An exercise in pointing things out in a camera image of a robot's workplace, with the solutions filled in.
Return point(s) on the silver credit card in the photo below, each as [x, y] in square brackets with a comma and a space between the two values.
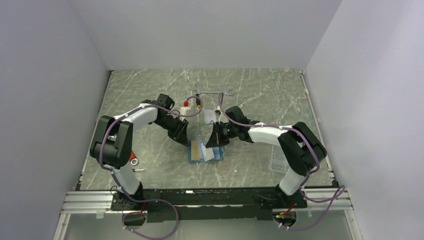
[210, 116]

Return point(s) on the single silver VIP card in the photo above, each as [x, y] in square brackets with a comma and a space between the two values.
[207, 153]

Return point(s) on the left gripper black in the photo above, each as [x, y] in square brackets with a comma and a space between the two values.
[179, 133]

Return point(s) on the clear plastic screw box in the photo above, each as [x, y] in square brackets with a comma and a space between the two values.
[278, 162]

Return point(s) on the aluminium frame rail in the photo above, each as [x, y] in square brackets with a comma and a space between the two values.
[98, 203]

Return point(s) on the single gold credit card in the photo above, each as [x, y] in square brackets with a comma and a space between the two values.
[196, 153]

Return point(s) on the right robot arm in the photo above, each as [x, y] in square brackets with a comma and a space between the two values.
[303, 151]

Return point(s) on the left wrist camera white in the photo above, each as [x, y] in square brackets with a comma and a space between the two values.
[186, 110]

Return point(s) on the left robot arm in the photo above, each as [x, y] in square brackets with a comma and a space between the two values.
[113, 139]

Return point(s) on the silver open-end wrench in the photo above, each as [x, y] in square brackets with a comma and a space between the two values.
[199, 91]

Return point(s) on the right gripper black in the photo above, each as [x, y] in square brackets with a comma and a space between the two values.
[216, 139]

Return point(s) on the blue leather card holder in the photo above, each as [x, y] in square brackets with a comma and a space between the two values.
[218, 151]

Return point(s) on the red adjustable wrench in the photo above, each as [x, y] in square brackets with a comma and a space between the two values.
[133, 159]

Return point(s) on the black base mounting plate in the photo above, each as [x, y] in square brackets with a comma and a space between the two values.
[259, 203]

